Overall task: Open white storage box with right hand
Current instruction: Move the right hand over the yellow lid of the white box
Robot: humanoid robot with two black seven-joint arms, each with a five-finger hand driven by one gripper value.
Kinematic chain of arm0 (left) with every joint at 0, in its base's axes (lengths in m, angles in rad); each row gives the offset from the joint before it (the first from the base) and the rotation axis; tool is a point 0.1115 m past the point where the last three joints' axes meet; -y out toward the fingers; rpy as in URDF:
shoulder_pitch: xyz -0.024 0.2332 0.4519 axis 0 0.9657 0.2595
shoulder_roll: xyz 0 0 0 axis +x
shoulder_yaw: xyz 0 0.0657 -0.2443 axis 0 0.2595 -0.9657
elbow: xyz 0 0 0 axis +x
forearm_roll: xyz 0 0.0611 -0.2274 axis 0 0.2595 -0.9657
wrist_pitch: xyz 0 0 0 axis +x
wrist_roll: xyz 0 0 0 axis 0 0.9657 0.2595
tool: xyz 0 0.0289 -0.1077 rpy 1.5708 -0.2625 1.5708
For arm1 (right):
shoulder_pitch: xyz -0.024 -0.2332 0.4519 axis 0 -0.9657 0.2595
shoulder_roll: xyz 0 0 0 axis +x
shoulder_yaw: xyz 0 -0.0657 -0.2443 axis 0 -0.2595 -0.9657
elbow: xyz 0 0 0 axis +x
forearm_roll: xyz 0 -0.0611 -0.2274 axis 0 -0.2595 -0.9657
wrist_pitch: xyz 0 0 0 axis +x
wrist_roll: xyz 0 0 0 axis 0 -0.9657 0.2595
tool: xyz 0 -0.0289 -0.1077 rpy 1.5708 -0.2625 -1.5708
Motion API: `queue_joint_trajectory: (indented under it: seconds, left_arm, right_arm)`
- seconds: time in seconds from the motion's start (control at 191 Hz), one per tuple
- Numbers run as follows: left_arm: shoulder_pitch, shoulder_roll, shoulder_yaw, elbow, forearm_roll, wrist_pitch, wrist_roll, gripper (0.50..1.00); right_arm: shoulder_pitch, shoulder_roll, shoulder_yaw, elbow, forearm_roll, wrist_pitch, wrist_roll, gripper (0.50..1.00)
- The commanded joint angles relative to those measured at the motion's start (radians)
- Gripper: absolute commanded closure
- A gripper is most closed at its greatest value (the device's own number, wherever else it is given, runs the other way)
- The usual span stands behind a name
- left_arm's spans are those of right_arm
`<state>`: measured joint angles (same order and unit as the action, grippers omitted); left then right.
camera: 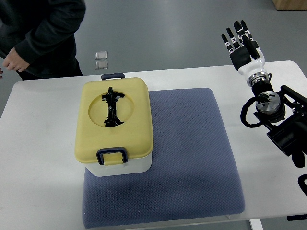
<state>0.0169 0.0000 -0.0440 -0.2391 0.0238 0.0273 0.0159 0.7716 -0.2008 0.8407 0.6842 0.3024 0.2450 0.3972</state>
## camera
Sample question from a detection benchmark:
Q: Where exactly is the person's bare hand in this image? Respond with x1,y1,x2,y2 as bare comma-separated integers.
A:
3,48,30,72

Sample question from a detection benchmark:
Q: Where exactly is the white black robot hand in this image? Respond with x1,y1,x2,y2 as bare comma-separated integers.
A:
221,20,269,86

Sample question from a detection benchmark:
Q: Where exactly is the yellow box lid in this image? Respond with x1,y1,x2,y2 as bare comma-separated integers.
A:
75,78,154,166

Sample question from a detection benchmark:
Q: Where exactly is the cardboard box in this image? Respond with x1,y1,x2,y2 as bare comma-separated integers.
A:
272,0,307,11

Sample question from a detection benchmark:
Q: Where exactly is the white storage box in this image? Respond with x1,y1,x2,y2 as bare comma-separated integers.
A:
84,152,152,177

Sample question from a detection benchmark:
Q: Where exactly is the person in dark clothes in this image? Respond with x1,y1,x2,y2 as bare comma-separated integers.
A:
0,0,86,80

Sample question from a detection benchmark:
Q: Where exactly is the lower metal floor plate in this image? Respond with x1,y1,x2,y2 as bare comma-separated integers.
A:
95,59,108,70

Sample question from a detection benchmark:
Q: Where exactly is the metal floor plate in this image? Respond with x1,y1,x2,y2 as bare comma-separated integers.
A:
95,59,108,70
95,51,108,60

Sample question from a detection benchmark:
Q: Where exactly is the upper metal floor plate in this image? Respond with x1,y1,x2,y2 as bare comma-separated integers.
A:
95,51,108,60

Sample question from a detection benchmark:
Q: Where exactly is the blue fabric cushion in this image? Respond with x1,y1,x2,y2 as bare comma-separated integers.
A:
83,88,245,228

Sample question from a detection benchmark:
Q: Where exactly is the black table bracket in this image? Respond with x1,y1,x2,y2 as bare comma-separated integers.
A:
287,214,307,221

